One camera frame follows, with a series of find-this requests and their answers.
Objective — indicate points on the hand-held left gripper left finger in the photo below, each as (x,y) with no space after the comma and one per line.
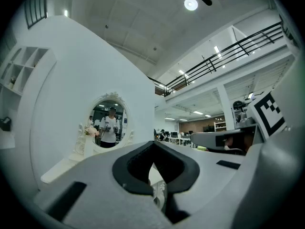
(100,199)

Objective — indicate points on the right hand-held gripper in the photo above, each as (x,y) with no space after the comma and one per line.
(271,166)

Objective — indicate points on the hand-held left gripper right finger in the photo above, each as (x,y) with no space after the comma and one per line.
(209,187)

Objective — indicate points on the frosted white vase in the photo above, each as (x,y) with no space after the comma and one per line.
(88,148)

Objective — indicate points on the oval white-framed mirror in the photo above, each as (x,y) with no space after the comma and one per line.
(108,142)

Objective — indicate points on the white humanoid robot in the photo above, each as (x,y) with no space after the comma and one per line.
(240,116)

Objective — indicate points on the row of office desks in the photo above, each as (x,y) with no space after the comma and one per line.
(176,137)

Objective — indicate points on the white storage rack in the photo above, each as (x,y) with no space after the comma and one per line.
(220,126)

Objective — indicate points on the pink flower bouquet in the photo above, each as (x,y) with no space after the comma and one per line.
(91,130)

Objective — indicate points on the black mezzanine railing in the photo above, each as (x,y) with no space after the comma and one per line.
(160,90)

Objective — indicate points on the small black holder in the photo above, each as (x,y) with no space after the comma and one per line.
(5,124)

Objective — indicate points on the small shelf ornament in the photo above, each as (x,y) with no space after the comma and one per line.
(12,82)

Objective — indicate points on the round ceiling lamp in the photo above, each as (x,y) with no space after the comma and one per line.
(190,4)

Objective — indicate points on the black window grille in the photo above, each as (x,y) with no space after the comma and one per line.
(28,15)

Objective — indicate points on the white wall shelf unit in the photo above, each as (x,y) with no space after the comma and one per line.
(51,61)

